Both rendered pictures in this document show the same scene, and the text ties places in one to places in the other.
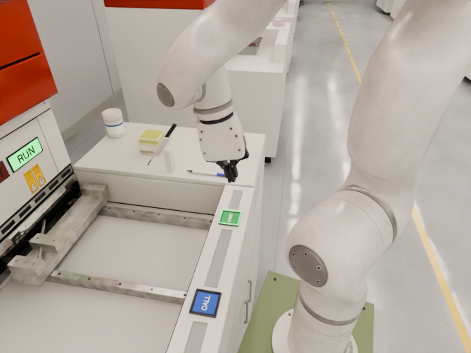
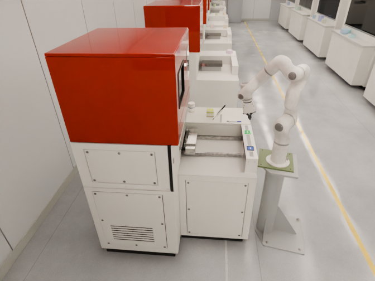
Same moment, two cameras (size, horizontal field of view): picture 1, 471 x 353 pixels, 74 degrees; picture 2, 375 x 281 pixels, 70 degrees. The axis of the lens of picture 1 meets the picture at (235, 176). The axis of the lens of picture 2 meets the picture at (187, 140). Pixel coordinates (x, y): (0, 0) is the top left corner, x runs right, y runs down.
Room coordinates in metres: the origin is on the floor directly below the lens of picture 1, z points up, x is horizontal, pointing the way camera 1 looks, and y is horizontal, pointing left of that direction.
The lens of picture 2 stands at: (-1.38, 0.70, 2.19)
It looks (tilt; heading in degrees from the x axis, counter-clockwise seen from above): 32 degrees down; 356
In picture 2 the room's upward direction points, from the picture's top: 1 degrees counter-clockwise
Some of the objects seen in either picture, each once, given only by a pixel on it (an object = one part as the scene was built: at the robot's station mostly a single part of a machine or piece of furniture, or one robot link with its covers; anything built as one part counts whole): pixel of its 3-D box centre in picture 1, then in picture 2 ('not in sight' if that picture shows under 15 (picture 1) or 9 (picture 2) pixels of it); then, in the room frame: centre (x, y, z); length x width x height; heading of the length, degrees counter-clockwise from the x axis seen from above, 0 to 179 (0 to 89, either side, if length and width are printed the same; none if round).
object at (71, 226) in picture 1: (67, 230); (191, 141); (0.68, 0.51, 0.87); 0.36 x 0.08 x 0.03; 170
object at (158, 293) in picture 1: (106, 284); (212, 154); (0.51, 0.34, 0.84); 0.50 x 0.02 x 0.03; 80
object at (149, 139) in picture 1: (153, 142); (210, 112); (0.99, 0.30, 1.00); 0.07 x 0.07 x 0.07; 80
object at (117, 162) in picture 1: (179, 164); (217, 121); (1.00, 0.22, 0.89); 0.62 x 0.35 x 0.14; 80
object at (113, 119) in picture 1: (113, 122); (191, 107); (1.11, 0.47, 1.01); 0.07 x 0.07 x 0.10
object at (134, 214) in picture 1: (146, 216); (213, 137); (0.78, 0.30, 0.84); 0.50 x 0.02 x 0.03; 80
